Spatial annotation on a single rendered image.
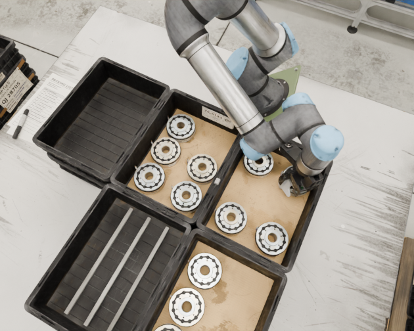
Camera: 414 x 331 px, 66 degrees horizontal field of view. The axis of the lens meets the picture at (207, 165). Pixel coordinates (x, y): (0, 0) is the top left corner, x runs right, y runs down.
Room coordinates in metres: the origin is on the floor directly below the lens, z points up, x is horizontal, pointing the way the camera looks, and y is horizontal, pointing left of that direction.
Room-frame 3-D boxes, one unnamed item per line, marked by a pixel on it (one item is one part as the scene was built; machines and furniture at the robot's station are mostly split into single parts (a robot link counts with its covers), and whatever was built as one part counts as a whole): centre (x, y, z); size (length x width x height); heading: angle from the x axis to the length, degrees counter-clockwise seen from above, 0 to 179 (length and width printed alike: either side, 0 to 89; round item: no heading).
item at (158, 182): (0.38, 0.19, 0.86); 0.10 x 0.10 x 0.01
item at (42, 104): (0.72, 0.67, 0.70); 0.33 x 0.23 x 0.01; 159
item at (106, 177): (0.57, 0.36, 0.92); 0.40 x 0.30 x 0.02; 156
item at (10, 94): (1.01, 1.06, 0.41); 0.31 x 0.02 x 0.16; 159
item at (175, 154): (0.48, 0.14, 0.86); 0.10 x 0.10 x 0.01
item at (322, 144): (0.37, -0.28, 1.15); 0.09 x 0.08 x 0.11; 23
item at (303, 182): (0.36, -0.29, 0.99); 0.09 x 0.08 x 0.12; 24
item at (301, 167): (0.37, -0.29, 1.07); 0.08 x 0.08 x 0.05
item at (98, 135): (0.57, 0.36, 0.87); 0.40 x 0.30 x 0.11; 156
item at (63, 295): (0.09, 0.25, 0.87); 0.40 x 0.30 x 0.11; 156
